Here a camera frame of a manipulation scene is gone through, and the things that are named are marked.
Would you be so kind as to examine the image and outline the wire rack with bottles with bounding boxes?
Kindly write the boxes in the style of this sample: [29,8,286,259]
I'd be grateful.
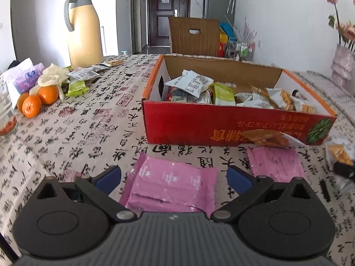
[226,41,255,62]

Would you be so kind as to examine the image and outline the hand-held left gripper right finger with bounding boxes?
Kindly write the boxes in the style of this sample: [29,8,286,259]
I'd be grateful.
[210,165,316,224]

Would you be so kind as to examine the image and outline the pink snack packet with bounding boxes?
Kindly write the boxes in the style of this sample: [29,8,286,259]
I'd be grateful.
[119,152,218,214]
[245,146,306,179]

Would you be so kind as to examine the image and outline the grey interior door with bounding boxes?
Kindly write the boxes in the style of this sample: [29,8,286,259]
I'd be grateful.
[132,0,142,54]

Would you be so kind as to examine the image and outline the dark entry door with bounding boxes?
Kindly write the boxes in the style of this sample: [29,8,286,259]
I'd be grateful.
[147,0,192,48]

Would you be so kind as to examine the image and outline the clear drinking glass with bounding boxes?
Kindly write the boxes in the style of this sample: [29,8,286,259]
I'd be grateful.
[0,80,19,137]

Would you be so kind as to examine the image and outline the blue plastic item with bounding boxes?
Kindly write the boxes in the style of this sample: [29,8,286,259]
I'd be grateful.
[219,22,237,40]

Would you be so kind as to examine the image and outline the purple tissue pack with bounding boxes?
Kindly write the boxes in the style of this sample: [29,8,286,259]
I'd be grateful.
[13,63,45,94]

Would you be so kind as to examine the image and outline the green white snack packet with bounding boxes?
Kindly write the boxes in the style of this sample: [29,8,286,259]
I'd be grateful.
[211,83,237,106]

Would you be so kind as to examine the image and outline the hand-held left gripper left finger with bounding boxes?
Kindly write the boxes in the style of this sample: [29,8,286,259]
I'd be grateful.
[35,165,137,223]

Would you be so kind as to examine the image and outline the orange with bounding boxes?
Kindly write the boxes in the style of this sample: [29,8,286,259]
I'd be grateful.
[16,92,30,111]
[37,85,59,105]
[21,94,43,118]

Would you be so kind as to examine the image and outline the red cardboard box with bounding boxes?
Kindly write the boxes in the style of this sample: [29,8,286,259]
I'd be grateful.
[141,54,338,147]

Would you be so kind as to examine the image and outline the pink decorative stems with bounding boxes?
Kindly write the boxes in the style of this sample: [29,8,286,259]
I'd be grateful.
[235,16,259,44]

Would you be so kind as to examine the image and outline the small green snack packet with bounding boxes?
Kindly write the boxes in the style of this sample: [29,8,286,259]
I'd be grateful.
[66,79,89,97]

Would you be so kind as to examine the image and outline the yellow thermos jug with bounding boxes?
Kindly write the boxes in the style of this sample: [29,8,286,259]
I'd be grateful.
[63,0,105,69]

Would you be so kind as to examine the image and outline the cream rubber glove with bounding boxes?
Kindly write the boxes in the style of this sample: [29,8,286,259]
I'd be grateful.
[29,63,72,100]

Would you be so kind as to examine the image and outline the brown wooden chair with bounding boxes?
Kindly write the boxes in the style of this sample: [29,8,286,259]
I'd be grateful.
[168,16,220,58]

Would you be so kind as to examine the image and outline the pink ribbed vase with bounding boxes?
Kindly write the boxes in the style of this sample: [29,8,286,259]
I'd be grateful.
[331,43,355,84]

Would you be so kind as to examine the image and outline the dried pink rose bouquet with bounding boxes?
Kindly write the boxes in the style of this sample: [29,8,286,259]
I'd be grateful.
[321,0,355,52]

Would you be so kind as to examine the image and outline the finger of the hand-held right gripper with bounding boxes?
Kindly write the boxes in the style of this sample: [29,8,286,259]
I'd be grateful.
[319,180,331,203]
[333,162,355,179]

